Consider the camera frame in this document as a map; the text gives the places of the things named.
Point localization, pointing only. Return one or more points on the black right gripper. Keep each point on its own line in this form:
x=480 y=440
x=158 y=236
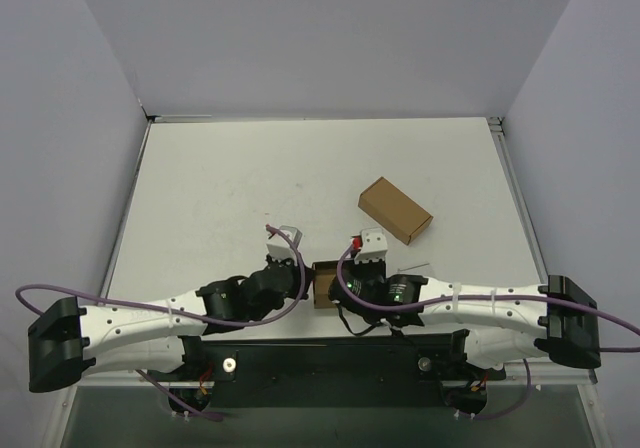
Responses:
x=342 y=280

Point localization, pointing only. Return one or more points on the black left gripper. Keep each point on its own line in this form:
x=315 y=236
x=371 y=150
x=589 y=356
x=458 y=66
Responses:
x=298 y=278

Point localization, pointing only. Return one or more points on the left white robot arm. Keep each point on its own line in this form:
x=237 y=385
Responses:
x=68 y=341

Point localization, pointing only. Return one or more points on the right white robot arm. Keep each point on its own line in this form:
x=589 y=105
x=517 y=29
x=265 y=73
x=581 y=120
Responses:
x=503 y=323

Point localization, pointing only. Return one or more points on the folded brown cardboard box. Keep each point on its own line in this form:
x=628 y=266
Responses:
x=394 y=211

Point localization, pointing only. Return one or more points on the grey metal block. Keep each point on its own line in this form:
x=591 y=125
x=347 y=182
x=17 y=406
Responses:
x=414 y=267

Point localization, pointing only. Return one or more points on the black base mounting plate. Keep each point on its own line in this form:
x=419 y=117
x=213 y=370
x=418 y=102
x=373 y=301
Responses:
x=388 y=371

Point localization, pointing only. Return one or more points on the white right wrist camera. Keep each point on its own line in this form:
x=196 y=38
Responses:
x=369 y=246

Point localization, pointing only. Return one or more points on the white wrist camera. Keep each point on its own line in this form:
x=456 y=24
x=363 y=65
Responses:
x=369 y=246
x=283 y=242

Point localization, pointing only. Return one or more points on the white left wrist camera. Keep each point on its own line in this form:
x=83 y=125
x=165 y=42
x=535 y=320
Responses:
x=283 y=242

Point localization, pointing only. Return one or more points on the aluminium frame rail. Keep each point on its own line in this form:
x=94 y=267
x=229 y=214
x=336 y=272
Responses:
x=545 y=278

